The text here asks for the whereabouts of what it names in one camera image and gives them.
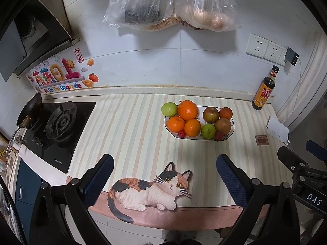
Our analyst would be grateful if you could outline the white folded paper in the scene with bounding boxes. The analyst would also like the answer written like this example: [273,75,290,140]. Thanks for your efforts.
[266,116,290,145]

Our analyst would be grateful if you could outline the colourful wall sticker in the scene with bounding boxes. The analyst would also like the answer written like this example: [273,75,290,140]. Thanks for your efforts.
[26,47,99,94]

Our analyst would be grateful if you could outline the black gas stove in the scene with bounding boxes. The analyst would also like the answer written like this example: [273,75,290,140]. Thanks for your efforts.
[22,101,96,174]

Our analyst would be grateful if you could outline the dark sauce bottle yellow label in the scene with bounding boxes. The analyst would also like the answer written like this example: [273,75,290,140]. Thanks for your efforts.
[252,65,280,111]

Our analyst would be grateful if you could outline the blue cabinet door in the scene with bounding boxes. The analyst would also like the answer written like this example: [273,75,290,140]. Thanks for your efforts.
[15,159,44,210]

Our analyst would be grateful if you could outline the white charger cable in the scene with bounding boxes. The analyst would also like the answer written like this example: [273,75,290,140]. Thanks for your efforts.
[287,59,304,143]

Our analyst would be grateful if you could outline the black burner grate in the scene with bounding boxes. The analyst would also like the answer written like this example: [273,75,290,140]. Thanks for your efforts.
[45,102,77,142]

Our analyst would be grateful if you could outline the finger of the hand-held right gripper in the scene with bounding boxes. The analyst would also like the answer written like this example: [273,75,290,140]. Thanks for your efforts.
[306,140,327,162]
[277,146,309,176]

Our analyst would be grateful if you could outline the black charger plug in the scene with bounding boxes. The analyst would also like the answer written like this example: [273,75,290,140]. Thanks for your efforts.
[284,47,299,67]

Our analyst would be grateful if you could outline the floral patterned plate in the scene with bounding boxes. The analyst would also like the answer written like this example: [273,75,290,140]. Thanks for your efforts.
[164,106,234,141]

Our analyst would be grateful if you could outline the green apple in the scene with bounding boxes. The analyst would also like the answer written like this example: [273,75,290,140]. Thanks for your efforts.
[161,102,178,117]
[201,124,216,139]

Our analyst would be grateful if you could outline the striped mat with cat print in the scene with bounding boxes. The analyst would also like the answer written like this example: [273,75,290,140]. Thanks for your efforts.
[67,93,294,231]

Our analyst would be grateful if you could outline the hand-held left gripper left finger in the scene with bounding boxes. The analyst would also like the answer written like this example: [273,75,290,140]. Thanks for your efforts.
[29,154,114,245]

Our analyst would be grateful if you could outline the red apple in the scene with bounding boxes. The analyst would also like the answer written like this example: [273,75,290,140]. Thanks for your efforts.
[203,107,220,123]
[214,118,232,135]

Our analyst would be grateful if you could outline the small orange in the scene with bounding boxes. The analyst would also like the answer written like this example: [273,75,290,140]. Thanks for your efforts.
[219,107,233,120]

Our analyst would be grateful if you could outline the clear bag with onions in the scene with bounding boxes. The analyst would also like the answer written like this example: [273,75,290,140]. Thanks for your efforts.
[174,0,241,32]

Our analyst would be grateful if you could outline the clear bag with dark contents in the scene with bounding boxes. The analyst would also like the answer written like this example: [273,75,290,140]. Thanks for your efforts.
[103,0,175,28]

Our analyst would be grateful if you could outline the large orange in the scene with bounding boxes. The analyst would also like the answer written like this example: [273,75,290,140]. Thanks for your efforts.
[178,100,199,121]

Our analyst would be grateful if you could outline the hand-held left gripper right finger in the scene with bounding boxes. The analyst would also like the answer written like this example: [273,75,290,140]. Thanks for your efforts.
[216,154,300,245]

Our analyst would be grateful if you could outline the range hood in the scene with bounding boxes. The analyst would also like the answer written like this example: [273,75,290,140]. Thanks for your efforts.
[0,0,80,82]

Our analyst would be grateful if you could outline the grey fuzzy cloth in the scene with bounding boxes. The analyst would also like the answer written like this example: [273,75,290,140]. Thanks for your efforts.
[162,230,198,245]

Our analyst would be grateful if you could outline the black frying pan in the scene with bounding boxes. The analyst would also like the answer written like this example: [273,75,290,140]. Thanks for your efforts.
[5,92,43,159]

